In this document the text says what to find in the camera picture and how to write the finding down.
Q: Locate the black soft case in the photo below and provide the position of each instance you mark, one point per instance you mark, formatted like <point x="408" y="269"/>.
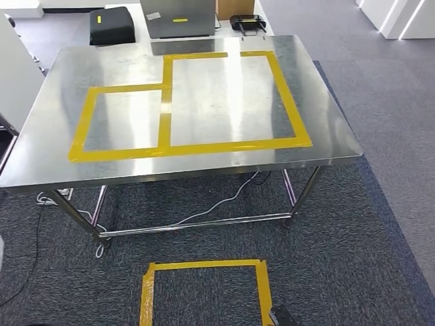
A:
<point x="112" y="29"/>

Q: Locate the stainless steel workbench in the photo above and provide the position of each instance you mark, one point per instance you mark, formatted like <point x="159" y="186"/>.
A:
<point x="50" y="135"/>

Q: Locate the white cabinet panel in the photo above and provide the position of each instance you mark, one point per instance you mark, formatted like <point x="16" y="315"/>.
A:
<point x="16" y="81"/>

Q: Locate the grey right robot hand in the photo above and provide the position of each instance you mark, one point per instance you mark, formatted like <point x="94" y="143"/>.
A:
<point x="283" y="318"/>

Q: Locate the brown cardboard box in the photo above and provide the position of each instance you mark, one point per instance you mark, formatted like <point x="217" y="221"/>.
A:
<point x="234" y="9"/>

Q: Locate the white desk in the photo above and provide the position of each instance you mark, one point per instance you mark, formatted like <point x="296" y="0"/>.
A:
<point x="222" y="32"/>

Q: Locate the grey laptop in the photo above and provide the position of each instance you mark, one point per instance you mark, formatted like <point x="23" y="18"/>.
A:
<point x="190" y="29"/>

